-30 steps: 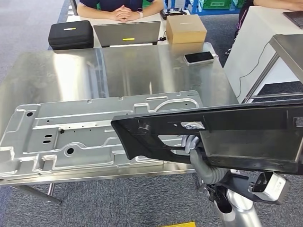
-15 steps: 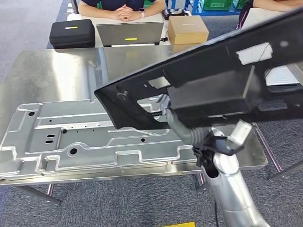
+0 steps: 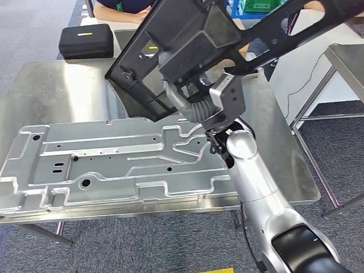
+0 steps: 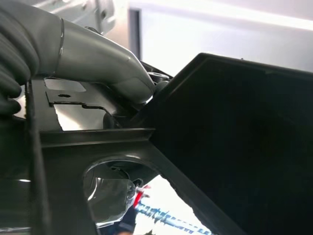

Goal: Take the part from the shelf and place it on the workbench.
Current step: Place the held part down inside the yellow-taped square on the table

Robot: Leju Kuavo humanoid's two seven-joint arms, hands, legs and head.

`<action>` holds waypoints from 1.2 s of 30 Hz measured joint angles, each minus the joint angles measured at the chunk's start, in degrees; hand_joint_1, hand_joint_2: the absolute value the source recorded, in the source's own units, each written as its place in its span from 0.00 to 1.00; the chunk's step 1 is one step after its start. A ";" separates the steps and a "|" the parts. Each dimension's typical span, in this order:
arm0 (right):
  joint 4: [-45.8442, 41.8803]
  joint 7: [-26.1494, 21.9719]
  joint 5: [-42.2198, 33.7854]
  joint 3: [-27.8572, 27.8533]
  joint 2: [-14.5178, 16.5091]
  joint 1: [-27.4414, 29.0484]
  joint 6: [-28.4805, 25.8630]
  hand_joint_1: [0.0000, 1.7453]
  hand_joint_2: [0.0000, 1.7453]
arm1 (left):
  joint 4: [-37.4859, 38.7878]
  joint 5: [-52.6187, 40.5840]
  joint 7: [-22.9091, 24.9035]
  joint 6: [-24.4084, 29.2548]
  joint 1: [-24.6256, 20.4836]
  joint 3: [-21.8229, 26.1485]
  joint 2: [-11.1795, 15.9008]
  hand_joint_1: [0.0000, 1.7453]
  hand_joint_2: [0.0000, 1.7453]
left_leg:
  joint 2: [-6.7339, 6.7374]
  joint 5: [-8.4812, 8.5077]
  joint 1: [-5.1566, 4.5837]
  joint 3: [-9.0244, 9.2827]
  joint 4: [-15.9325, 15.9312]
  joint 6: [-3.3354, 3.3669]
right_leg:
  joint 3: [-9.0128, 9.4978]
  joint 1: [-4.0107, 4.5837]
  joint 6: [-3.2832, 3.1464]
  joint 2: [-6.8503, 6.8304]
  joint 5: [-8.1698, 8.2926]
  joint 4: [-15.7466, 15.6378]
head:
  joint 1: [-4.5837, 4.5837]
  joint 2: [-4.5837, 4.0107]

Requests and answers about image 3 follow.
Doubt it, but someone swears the stamped silver metal panel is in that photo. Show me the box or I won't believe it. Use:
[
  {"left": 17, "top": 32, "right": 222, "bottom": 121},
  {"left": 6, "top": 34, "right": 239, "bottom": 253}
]
[{"left": 0, "top": 114, "right": 242, "bottom": 217}]

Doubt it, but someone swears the stainless steel workbench table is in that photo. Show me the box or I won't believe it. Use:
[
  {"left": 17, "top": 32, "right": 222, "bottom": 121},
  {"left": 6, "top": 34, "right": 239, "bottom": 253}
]
[
  {"left": 290, "top": 43, "right": 364, "bottom": 220},
  {"left": 0, "top": 58, "right": 322, "bottom": 247}
]

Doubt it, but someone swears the black wrist cable bundle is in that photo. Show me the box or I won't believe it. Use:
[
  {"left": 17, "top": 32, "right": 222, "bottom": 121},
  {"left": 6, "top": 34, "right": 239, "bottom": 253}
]
[{"left": 205, "top": 128, "right": 236, "bottom": 169}]

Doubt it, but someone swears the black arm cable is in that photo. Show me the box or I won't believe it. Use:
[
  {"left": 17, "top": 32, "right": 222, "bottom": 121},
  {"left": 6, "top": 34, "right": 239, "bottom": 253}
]
[{"left": 239, "top": 201, "right": 268, "bottom": 273}]

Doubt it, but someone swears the white cabinet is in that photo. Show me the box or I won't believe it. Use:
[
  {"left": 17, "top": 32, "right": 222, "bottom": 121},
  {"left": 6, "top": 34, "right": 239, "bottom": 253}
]
[{"left": 268, "top": 9, "right": 364, "bottom": 125}]

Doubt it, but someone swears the yellow tape floor square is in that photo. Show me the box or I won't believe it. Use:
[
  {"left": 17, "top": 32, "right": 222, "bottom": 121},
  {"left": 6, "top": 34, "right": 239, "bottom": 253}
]
[{"left": 199, "top": 267, "right": 234, "bottom": 273}]

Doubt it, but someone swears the black plastic panel part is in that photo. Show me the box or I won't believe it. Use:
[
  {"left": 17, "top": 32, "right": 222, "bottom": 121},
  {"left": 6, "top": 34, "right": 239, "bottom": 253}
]
[{"left": 104, "top": 0, "right": 364, "bottom": 123}]

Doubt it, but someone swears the green plastic crate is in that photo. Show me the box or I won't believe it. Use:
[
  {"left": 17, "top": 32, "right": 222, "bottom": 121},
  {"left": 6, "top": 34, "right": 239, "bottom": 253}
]
[{"left": 244, "top": 0, "right": 281, "bottom": 13}]

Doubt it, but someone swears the black hard case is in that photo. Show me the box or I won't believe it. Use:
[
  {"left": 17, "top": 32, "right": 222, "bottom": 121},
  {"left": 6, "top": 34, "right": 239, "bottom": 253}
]
[{"left": 58, "top": 23, "right": 114, "bottom": 60}]

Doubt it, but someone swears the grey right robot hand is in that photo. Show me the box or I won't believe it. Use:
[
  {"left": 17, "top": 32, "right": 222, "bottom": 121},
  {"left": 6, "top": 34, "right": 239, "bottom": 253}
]
[{"left": 162, "top": 79, "right": 201, "bottom": 123}]

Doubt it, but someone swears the thin black cable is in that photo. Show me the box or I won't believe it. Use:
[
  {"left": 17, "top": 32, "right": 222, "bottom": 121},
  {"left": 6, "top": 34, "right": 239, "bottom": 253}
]
[{"left": 285, "top": 43, "right": 340, "bottom": 119}]

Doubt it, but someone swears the grey box with yellow label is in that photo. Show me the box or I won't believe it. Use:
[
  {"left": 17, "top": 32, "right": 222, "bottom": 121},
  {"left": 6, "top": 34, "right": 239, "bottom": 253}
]
[{"left": 113, "top": 29, "right": 159, "bottom": 57}]

